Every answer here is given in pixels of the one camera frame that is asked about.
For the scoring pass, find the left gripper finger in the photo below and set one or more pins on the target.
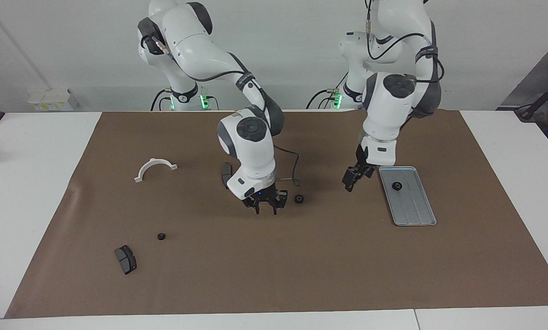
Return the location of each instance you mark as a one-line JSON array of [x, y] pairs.
[[360, 177], [348, 178]]

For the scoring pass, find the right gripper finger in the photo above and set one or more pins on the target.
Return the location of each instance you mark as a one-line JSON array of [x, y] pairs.
[[256, 207], [280, 201]]

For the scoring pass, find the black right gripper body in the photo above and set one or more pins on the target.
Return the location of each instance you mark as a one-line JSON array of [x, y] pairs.
[[264, 196]]

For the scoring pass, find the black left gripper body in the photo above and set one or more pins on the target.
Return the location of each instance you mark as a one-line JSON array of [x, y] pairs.
[[363, 167]]

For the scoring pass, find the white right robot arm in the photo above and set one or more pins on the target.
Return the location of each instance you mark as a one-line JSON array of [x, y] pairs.
[[251, 151]]

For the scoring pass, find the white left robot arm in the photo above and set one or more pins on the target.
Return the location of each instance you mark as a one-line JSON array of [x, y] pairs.
[[386, 110]]

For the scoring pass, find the silver metal tray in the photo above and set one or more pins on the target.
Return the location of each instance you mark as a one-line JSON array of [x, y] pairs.
[[416, 211]]

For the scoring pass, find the long grey brake pad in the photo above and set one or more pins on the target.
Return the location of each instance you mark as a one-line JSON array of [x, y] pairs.
[[225, 172]]

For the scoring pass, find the brown table mat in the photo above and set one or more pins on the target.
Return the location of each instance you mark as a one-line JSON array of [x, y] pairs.
[[274, 275]]

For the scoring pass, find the short grey brake pad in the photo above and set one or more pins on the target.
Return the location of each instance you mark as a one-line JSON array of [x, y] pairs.
[[126, 260]]

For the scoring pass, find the black stand pole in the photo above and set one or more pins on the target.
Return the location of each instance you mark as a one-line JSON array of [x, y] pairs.
[[542, 98]]

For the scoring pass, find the white curved plastic bracket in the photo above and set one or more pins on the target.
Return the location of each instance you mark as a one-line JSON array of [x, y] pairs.
[[152, 161]]

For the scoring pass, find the white wall socket box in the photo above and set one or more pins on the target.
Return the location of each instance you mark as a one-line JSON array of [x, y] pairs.
[[49, 98]]

